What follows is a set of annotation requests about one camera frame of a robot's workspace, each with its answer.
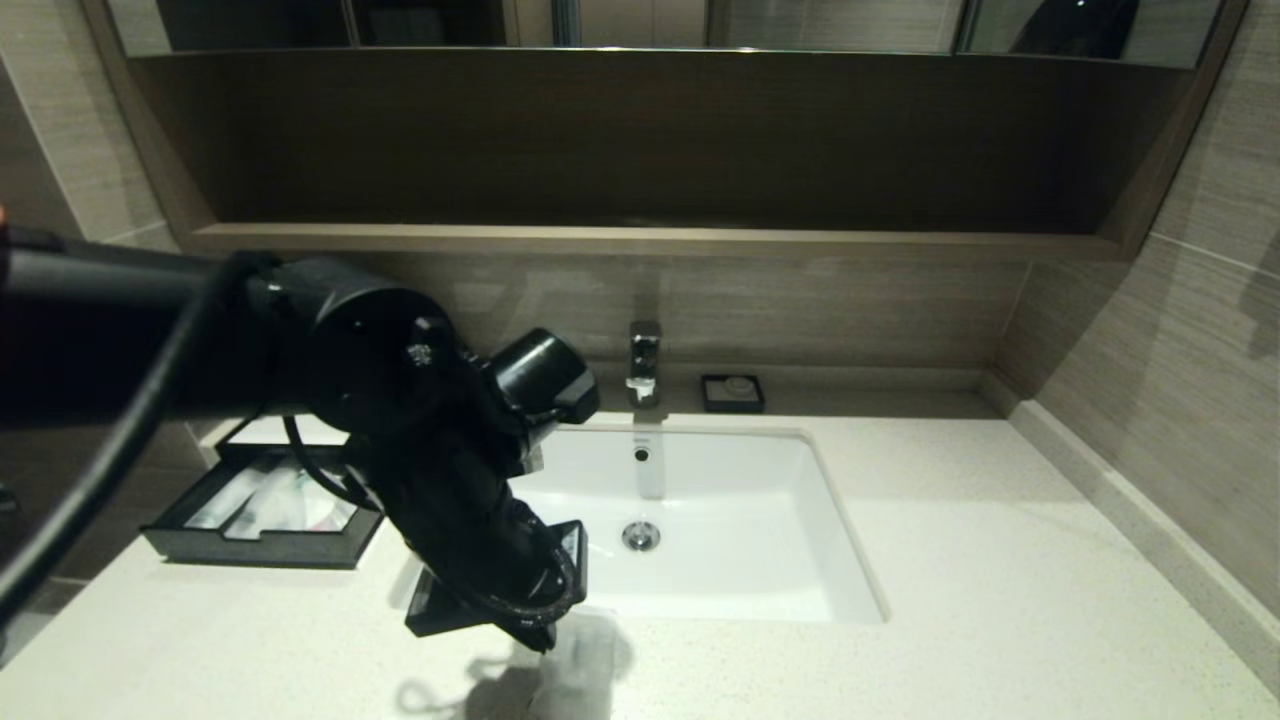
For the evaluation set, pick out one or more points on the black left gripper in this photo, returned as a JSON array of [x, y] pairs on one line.
[[480, 560]]

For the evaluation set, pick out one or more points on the clear packet with cotton swabs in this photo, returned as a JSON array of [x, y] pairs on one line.
[[585, 690]]

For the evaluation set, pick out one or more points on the clear packet with white disc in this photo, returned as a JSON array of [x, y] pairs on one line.
[[320, 510]]

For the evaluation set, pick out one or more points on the black pull-out drawer tray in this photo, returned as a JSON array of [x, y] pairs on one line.
[[260, 552]]

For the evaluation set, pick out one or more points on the black and orange left arm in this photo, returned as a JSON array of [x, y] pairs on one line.
[[330, 340]]

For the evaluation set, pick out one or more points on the black amenity drawer box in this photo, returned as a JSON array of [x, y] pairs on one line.
[[240, 435]]

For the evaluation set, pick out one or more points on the chrome sink drain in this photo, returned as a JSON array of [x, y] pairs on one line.
[[641, 537]]

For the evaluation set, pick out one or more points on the white sink basin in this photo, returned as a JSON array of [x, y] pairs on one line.
[[740, 540]]

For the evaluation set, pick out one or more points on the black soap dish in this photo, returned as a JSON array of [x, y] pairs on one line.
[[712, 400]]

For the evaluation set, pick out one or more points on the chrome faucet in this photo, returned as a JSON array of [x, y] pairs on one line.
[[645, 360]]

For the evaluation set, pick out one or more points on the round white soap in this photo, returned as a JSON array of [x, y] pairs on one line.
[[738, 386]]

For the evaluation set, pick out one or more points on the frosted packet with green print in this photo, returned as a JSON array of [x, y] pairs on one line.
[[215, 505]]

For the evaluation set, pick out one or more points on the brown wooden shelf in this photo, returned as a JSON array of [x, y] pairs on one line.
[[650, 241]]

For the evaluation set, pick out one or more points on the wall mirror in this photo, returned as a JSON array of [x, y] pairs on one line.
[[820, 22]]

